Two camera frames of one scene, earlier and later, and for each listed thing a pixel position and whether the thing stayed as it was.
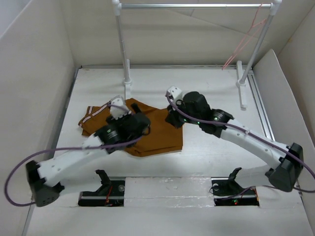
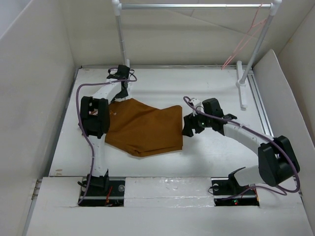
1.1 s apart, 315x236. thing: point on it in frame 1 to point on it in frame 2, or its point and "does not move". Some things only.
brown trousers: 160,138 does not move
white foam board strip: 168,191 does not move
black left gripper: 111,120 to 123,94
